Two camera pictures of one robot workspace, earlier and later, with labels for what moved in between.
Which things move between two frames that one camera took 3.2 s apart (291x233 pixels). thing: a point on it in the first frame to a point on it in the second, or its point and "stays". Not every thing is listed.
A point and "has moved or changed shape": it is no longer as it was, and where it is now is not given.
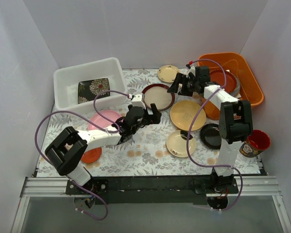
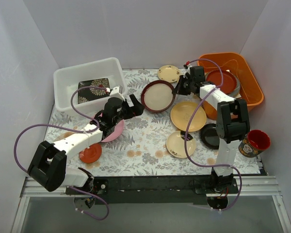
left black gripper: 148,116 to 128,109
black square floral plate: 88,90 stays
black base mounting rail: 179,190 stays
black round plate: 210,136 stays
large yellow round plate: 183,113 stays
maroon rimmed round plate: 157,94 has moved or changed shape
